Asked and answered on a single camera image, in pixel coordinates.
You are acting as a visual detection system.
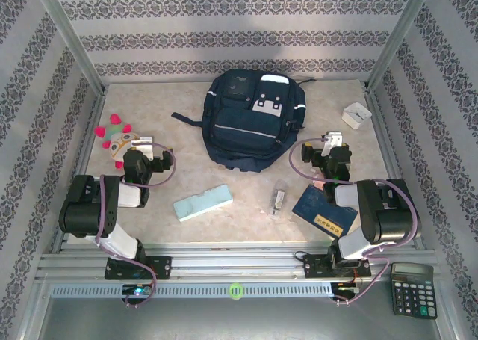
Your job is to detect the blue hardcover book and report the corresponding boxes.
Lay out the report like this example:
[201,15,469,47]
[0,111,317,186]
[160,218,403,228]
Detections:
[291,184,359,239]

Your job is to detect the clear plastic stationery packet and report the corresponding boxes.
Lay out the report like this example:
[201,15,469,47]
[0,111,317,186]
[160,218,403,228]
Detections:
[268,179,288,217]

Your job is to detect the light blue pencil case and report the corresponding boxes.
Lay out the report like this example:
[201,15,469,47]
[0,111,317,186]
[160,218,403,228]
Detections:
[173,184,235,223]

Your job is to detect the navy blue backpack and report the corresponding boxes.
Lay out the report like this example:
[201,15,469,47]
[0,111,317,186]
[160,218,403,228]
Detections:
[171,69,317,174]

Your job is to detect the white pink plush toy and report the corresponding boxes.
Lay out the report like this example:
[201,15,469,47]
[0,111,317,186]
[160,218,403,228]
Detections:
[93,114,150,170]

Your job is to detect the white square desk clock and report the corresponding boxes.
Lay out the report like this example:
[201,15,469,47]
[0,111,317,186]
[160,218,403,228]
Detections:
[341,101,373,131]

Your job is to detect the black desk calculator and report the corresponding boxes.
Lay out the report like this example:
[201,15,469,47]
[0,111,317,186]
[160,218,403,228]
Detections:
[391,262,438,321]

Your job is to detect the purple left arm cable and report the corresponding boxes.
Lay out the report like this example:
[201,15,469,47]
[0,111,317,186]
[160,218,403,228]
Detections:
[95,140,176,310]

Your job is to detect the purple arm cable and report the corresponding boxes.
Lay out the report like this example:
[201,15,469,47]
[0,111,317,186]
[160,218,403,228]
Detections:
[95,140,176,310]
[289,137,421,306]

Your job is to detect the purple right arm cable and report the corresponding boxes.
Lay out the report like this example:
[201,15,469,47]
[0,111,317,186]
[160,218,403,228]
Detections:
[289,137,421,306]

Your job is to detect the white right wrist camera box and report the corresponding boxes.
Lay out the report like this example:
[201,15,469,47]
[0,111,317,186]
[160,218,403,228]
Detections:
[321,131,344,157]

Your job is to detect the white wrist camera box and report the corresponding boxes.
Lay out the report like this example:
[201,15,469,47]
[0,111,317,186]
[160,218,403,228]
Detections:
[130,135,155,161]
[321,131,344,157]

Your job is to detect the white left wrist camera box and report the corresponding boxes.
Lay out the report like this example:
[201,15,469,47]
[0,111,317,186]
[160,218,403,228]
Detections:
[130,135,155,161]

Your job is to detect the aluminium side rail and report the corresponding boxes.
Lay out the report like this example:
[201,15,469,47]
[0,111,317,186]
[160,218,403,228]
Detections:
[51,87,109,253]
[362,85,438,251]

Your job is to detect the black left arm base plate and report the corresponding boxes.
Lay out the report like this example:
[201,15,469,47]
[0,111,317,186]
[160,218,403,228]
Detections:
[105,256,173,281]

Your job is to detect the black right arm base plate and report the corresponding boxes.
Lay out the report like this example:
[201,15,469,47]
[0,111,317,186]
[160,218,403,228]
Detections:
[302,253,373,280]

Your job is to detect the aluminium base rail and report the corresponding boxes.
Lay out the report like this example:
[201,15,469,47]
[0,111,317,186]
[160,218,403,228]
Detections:
[35,242,438,283]

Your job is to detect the grey slotted cable duct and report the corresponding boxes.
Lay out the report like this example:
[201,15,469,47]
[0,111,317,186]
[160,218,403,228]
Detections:
[50,282,333,300]

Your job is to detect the aluminium frame post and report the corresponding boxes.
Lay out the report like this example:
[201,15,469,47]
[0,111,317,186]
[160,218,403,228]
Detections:
[365,0,438,93]
[31,0,105,94]

